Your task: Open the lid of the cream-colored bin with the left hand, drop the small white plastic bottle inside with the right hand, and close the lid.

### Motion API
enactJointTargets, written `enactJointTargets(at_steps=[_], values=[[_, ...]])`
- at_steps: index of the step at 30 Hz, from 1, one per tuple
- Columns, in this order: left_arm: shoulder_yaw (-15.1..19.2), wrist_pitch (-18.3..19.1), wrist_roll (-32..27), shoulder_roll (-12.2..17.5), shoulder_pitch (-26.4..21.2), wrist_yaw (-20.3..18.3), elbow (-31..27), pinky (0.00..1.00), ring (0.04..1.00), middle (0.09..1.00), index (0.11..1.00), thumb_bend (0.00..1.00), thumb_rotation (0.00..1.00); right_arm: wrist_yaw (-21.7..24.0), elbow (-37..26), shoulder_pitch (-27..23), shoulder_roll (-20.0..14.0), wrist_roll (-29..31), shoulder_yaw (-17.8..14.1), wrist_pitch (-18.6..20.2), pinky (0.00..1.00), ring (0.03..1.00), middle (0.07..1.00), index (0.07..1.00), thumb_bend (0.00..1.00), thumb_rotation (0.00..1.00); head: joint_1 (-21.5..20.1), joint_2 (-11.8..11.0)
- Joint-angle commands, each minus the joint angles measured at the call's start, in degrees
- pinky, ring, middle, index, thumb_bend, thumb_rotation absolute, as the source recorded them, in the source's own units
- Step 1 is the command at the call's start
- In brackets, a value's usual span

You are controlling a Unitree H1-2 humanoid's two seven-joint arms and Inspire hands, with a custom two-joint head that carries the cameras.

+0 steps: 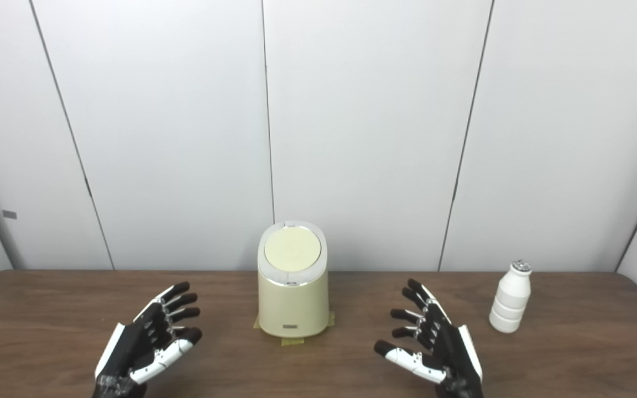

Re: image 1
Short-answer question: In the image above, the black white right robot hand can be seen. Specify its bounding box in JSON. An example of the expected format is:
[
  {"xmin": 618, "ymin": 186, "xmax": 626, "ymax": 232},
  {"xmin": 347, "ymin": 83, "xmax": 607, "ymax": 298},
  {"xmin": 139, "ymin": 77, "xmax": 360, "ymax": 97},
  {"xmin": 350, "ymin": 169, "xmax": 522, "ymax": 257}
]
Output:
[{"xmin": 374, "ymin": 278, "xmax": 485, "ymax": 398}]

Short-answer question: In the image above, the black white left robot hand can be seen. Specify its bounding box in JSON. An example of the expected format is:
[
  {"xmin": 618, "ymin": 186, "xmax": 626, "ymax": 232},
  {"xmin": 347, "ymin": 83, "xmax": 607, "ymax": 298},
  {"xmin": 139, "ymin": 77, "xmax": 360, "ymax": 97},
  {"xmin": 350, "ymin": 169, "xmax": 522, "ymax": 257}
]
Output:
[{"xmin": 92, "ymin": 281, "xmax": 203, "ymax": 398}]

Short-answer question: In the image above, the small white plastic bottle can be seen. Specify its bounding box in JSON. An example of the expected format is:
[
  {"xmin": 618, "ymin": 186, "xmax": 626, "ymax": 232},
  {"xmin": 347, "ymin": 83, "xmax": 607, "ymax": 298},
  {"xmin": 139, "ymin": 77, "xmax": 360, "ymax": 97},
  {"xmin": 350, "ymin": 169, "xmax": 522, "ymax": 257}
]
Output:
[{"xmin": 489, "ymin": 260, "xmax": 532, "ymax": 334}]

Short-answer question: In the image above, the cream-colored round bin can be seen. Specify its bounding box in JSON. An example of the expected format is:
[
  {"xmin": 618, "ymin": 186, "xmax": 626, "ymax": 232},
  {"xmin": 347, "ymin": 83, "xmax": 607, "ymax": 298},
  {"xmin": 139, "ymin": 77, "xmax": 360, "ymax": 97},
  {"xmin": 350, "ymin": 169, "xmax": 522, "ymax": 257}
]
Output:
[{"xmin": 257, "ymin": 221, "xmax": 330, "ymax": 338}]

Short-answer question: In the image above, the cream round bin lid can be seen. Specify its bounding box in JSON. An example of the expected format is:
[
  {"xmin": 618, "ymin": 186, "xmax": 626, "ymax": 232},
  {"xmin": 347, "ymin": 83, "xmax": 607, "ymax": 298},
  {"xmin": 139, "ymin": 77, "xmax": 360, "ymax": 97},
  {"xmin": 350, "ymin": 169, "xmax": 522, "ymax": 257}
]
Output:
[{"xmin": 264, "ymin": 226, "xmax": 321, "ymax": 273}]

